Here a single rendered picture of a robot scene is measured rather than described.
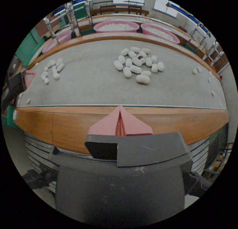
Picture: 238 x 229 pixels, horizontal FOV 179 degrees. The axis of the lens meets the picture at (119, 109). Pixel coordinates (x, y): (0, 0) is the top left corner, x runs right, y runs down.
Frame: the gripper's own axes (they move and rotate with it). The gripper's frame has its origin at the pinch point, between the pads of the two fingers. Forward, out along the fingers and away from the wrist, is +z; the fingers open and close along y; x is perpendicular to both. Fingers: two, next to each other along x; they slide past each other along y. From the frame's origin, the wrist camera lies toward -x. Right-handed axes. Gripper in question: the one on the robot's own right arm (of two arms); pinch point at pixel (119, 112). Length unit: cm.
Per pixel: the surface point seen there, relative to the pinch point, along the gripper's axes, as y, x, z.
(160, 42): -18.5, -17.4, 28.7
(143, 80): -6.1, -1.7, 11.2
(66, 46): 26.3, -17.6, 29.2
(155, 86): -10.1, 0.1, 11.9
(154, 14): -191, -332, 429
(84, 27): 27, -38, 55
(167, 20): -283, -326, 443
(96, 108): 5.4, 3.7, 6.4
